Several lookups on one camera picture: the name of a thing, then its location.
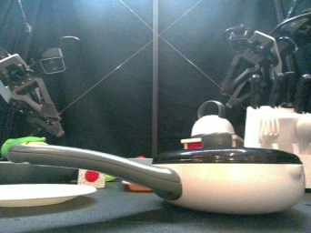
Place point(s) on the white knife block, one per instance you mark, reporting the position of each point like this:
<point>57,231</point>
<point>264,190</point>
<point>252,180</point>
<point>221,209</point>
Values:
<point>276,136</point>

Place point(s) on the orange toy food piece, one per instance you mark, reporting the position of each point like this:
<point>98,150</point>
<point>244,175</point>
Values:
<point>137,187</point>

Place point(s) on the vertical metal frame pole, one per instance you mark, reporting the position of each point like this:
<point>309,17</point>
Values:
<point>155,75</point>

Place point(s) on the green toy vegetable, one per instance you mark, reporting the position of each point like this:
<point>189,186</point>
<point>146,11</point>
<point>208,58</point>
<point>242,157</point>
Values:
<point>18,144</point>

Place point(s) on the white round plate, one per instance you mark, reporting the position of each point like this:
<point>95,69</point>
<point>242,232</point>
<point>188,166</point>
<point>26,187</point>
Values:
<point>38,193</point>

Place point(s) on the black pan lid with knob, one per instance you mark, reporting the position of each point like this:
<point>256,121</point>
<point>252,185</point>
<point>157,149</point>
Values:
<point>228,154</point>

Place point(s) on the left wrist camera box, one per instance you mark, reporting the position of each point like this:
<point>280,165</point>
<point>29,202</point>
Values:
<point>53,63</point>

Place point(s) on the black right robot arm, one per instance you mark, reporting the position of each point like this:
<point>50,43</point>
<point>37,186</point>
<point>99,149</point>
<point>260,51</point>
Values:
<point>298,36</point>

